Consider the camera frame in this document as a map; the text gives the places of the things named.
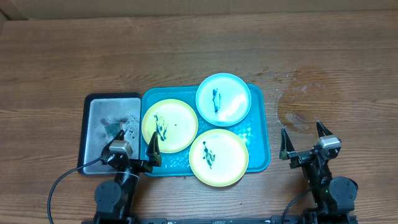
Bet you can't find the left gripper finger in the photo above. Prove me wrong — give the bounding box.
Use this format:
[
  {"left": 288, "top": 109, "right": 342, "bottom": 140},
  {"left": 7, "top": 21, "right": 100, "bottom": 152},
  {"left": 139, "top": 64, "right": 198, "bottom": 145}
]
[
  {"left": 146, "top": 132, "right": 162, "bottom": 167},
  {"left": 113, "top": 129, "right": 125, "bottom": 141}
]

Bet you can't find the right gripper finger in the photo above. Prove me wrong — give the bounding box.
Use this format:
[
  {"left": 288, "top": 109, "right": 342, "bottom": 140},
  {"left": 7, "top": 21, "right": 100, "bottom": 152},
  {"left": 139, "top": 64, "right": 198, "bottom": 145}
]
[
  {"left": 279, "top": 128, "right": 295, "bottom": 160},
  {"left": 317, "top": 121, "right": 333, "bottom": 137}
]

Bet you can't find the teal plastic tray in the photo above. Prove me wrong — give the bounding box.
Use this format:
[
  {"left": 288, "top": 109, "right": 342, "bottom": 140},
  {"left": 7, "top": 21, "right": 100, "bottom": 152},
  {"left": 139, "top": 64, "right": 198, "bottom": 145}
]
[{"left": 141, "top": 84, "right": 271, "bottom": 177}]

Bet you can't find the pink green sponge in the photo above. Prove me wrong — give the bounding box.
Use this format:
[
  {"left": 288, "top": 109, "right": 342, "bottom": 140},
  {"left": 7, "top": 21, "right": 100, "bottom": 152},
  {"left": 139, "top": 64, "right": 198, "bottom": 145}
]
[{"left": 104, "top": 123, "right": 123, "bottom": 140}]

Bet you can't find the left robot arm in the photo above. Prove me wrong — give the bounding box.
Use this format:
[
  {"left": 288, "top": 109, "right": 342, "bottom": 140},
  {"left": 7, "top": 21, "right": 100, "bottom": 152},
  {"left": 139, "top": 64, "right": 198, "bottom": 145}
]
[{"left": 93, "top": 130, "right": 162, "bottom": 224}]

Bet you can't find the light blue plate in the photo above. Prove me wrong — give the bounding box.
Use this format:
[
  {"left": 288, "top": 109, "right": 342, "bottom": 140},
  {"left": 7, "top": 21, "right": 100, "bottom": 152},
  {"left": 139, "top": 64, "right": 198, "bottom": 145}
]
[{"left": 195, "top": 73, "right": 252, "bottom": 126}]

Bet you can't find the yellow plate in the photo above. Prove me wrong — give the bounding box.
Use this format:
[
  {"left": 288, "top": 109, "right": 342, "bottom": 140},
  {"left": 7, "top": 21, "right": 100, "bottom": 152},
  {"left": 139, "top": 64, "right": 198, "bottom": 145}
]
[
  {"left": 141, "top": 99, "right": 198, "bottom": 154},
  {"left": 189, "top": 129, "right": 249, "bottom": 187}
]

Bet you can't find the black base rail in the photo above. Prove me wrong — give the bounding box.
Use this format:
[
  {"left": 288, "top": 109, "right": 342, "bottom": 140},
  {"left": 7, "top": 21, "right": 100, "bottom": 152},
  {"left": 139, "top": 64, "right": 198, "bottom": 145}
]
[{"left": 81, "top": 215, "right": 358, "bottom": 224}]

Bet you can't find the yellow plate front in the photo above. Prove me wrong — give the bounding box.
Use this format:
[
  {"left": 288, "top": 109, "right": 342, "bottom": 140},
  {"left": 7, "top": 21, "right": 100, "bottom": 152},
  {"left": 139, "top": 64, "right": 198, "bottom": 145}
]
[{"left": 189, "top": 129, "right": 249, "bottom": 187}]

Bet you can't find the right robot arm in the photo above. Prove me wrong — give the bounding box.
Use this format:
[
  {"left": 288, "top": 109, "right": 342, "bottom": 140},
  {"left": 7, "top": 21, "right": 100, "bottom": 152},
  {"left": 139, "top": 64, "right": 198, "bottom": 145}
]
[{"left": 272, "top": 121, "right": 358, "bottom": 224}]

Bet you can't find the black metal sponge tray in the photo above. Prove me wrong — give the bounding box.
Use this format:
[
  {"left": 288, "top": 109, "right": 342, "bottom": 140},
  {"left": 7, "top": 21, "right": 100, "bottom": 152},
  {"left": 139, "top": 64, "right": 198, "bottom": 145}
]
[{"left": 78, "top": 92, "right": 141, "bottom": 166}]

